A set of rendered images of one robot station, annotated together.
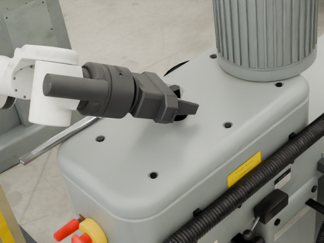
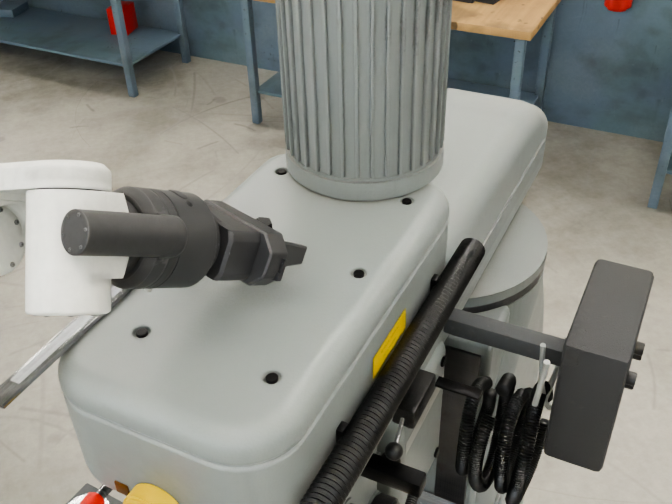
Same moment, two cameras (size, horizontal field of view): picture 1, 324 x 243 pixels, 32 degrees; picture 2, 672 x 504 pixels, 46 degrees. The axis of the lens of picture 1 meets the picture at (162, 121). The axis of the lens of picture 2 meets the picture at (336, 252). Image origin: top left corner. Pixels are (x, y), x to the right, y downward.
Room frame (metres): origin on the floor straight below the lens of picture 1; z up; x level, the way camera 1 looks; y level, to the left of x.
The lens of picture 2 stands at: (0.19, 0.20, 2.40)
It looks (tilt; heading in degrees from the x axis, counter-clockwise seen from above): 36 degrees down; 333
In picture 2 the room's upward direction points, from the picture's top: 2 degrees counter-clockwise
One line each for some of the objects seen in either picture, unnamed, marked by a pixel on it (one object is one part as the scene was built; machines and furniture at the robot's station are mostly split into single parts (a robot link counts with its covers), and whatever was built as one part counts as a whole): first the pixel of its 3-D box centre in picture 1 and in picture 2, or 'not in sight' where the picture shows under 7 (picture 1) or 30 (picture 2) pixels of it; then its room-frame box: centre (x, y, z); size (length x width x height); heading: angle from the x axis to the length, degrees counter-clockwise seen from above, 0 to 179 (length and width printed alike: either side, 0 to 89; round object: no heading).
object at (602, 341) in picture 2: not in sight; (602, 364); (0.72, -0.47, 1.62); 0.20 x 0.09 x 0.21; 126
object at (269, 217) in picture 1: (261, 214); (403, 413); (0.74, -0.16, 1.66); 0.12 x 0.04 x 0.04; 126
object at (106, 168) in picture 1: (188, 143); (278, 317); (0.82, -0.04, 1.81); 0.47 x 0.26 x 0.16; 126
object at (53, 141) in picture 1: (76, 127); (86, 319); (0.82, 0.16, 1.89); 0.24 x 0.04 x 0.01; 127
